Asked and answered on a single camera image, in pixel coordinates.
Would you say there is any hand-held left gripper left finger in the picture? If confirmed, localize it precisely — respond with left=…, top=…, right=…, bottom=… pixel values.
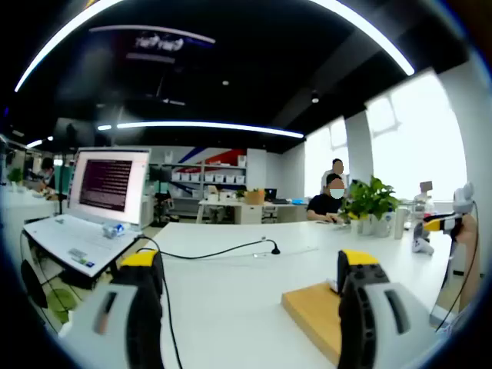
left=57, top=248, right=166, bottom=369

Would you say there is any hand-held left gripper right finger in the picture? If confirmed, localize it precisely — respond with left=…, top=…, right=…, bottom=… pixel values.
left=337, top=248, right=443, bottom=369

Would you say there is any small wooden board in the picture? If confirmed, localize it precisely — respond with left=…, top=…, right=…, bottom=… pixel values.
left=281, top=282, right=344, bottom=366

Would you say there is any white game controller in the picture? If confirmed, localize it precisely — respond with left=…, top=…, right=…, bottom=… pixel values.
left=411, top=221, right=435, bottom=255

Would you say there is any tall white cup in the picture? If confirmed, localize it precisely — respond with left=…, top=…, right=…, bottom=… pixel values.
left=394, top=207, right=408, bottom=240

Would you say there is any white pot with blue mark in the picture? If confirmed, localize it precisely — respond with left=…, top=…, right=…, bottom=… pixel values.
left=378, top=213, right=395, bottom=238

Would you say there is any green potted plant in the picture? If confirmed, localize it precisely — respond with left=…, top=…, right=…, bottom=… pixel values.
left=337, top=175, right=401, bottom=238

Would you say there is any crumpled plastic wrapper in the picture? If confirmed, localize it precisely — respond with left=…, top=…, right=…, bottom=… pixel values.
left=101, top=221, right=126, bottom=239

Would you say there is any white table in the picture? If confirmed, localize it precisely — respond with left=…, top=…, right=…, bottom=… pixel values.
left=76, top=219, right=458, bottom=369

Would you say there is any white laptop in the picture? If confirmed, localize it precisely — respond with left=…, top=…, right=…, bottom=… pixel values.
left=22, top=147, right=151, bottom=278

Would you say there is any white office desk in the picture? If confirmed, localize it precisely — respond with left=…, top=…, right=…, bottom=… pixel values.
left=195, top=198, right=308, bottom=224

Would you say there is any curved ceiling light strip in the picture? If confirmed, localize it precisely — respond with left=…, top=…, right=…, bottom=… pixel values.
left=14, top=0, right=416, bottom=93

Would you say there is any storage shelf with white boxes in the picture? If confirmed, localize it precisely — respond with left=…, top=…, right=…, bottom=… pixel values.
left=149, top=161, right=248, bottom=201

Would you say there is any straight ceiling light strip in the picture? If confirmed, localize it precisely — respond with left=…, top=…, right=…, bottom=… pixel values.
left=117, top=121, right=305, bottom=139

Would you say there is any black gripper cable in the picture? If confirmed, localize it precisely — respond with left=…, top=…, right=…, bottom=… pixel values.
left=433, top=199, right=481, bottom=332

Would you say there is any black cable with plug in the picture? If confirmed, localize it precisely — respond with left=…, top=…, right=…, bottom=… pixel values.
left=133, top=234, right=281, bottom=259

